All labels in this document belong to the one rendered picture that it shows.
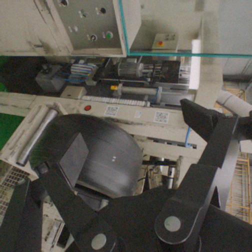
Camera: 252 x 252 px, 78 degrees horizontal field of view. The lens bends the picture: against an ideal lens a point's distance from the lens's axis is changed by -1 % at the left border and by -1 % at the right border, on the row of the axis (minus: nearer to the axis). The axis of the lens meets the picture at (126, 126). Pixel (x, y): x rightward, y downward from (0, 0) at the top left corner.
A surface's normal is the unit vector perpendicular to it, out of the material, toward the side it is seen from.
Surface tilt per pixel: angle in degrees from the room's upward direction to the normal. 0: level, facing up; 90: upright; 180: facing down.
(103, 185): 57
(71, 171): 28
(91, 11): 90
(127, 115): 90
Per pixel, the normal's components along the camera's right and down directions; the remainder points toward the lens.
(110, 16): -0.27, 0.82
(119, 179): 0.63, 0.06
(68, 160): 0.95, -0.30
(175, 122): -0.16, -0.55
